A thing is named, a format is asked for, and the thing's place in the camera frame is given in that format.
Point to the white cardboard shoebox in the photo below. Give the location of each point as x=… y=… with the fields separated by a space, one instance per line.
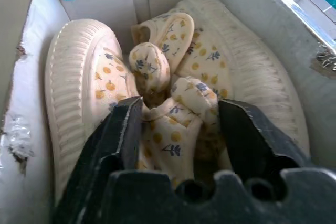
x=273 y=32

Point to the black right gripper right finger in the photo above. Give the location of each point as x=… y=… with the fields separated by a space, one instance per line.
x=252 y=132

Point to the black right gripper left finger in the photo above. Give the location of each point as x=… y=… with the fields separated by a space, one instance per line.
x=105 y=140

